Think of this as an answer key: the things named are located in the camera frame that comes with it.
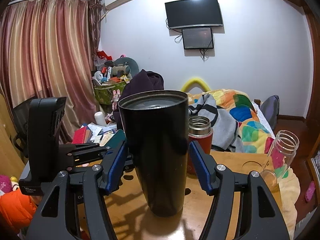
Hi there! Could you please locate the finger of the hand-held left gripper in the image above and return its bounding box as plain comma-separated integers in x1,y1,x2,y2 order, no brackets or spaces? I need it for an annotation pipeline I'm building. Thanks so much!
66,154,137,181
59,129,126,157

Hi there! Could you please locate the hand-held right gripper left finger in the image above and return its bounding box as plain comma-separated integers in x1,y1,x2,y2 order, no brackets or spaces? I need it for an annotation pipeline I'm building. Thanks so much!
26,139,128,240

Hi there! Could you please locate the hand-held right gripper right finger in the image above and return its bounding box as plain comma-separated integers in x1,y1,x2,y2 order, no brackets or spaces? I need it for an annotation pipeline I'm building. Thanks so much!
189,141,290,240

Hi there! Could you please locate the black metal cup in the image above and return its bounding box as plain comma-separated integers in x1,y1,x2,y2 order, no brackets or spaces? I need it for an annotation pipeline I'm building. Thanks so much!
118,90,189,218

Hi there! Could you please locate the clear glass cup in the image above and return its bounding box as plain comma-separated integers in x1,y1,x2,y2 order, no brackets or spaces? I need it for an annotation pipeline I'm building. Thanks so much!
242,160,278,192

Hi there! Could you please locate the pile of papers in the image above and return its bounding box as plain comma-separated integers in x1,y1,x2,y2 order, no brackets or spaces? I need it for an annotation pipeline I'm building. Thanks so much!
80,122,117,146

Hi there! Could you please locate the red book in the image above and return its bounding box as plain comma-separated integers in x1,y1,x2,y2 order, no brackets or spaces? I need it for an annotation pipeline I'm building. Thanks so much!
72,127,88,145

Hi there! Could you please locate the white plastic bottle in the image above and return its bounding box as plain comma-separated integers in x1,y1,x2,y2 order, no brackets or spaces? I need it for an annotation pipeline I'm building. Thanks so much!
94,111,105,127

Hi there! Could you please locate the red thermos flask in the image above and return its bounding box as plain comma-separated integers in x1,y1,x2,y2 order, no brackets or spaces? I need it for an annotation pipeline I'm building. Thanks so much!
187,116,214,176

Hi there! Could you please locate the green storage bag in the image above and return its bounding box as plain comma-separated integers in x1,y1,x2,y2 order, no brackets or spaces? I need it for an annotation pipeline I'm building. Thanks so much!
93,83,126,105

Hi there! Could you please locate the grey striped garment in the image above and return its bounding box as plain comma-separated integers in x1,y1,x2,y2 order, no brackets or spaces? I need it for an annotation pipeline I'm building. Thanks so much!
187,93,245,153

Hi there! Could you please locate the dark purple cloth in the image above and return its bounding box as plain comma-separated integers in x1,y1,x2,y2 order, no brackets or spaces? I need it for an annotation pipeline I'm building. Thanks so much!
120,69,165,101

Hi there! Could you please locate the pink plush toy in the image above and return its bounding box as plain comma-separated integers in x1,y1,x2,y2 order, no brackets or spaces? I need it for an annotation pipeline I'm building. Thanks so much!
0,174,18,196

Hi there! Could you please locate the colourful patterned blanket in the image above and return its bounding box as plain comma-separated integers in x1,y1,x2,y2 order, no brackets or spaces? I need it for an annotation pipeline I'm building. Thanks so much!
187,88,276,154

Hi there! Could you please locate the pink striped curtain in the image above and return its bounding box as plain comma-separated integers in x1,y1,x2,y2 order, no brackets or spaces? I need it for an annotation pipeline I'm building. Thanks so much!
0,0,102,144

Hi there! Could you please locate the grey plush toy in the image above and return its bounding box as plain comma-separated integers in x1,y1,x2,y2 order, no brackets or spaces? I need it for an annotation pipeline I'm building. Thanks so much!
111,56,140,77

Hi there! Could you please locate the orange cloth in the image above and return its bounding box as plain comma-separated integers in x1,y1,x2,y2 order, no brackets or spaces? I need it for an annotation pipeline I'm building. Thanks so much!
0,192,38,234

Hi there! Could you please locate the clear glass bottle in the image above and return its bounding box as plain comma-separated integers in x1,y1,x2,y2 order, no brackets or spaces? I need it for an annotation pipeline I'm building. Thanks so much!
269,130,300,179

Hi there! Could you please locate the yellow foam tube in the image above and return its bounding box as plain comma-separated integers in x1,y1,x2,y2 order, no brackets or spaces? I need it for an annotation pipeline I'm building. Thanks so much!
180,78,211,93

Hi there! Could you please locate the cream blanket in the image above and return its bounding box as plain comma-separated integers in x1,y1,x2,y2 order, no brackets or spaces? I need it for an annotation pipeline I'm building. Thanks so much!
274,167,301,232

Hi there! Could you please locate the small black wall screen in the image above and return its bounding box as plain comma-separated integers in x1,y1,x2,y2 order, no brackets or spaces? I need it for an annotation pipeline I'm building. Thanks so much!
181,27,214,50

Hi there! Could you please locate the large black wall monitor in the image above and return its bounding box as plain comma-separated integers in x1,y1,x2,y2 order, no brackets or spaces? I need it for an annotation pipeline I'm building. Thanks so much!
164,0,224,30

